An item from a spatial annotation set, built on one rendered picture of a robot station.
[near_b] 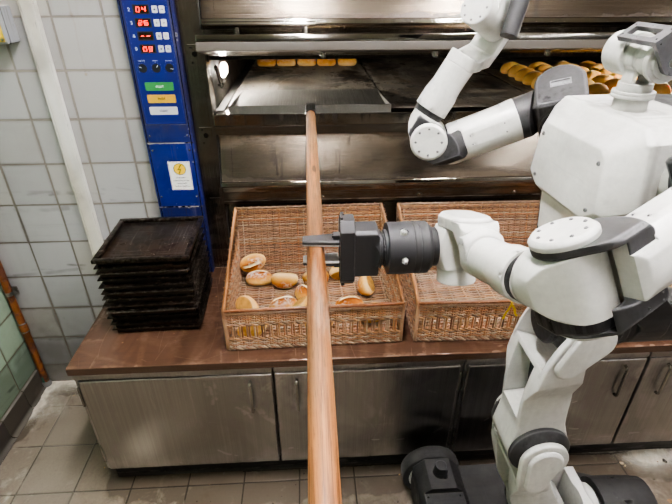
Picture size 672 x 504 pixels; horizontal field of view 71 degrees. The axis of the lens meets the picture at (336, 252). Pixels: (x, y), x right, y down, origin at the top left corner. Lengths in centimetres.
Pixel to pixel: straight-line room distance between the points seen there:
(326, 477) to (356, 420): 123
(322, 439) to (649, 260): 39
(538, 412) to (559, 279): 65
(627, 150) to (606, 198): 8
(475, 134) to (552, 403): 61
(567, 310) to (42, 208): 179
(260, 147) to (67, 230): 80
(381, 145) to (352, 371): 79
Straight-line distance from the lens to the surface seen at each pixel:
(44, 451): 228
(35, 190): 201
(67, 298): 222
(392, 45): 151
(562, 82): 109
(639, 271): 60
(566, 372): 108
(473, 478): 177
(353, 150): 173
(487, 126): 107
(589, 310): 61
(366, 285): 167
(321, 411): 51
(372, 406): 165
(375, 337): 151
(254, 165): 174
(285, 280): 172
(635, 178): 83
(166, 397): 164
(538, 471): 128
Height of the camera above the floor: 158
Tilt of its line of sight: 30 degrees down
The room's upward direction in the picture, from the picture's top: straight up
